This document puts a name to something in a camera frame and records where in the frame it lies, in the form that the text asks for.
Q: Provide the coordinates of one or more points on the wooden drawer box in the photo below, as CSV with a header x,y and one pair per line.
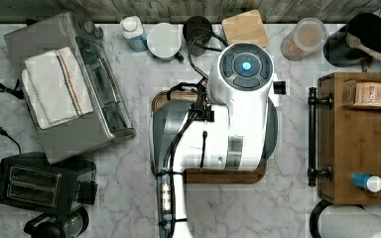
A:
x,y
348,141

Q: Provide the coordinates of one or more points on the black paper towel holder base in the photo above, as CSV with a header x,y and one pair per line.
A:
x,y
315,214

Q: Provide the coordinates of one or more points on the brown tea box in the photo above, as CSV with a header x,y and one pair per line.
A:
x,y
368,94

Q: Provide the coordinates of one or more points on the wooden spoon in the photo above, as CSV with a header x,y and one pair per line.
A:
x,y
356,44

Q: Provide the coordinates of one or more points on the silver toaster oven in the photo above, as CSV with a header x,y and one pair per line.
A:
x,y
109,121

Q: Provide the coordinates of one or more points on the teal canister with wooden lid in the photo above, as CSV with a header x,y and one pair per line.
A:
x,y
246,27

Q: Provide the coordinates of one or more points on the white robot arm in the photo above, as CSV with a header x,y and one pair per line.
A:
x,y
232,125

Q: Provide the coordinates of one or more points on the black utensil holder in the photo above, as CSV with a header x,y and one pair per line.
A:
x,y
366,28

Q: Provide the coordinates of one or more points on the black two-slot toaster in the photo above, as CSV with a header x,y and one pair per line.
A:
x,y
30,182

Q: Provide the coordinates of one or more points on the blue spice shaker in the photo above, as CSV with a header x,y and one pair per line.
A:
x,y
366,181

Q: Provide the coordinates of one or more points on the white lidded container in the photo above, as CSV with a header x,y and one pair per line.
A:
x,y
164,42

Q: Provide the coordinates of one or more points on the white paper towel roll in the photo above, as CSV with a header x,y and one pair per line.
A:
x,y
348,221

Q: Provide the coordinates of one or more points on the white folded towel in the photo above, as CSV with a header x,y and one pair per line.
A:
x,y
56,88

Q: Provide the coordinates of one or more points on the clear cereal jar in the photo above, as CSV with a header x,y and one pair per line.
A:
x,y
307,37

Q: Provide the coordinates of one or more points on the dark grey canister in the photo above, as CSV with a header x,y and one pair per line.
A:
x,y
197,27

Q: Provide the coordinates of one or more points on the black coffee pot lid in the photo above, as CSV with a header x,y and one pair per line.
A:
x,y
58,226

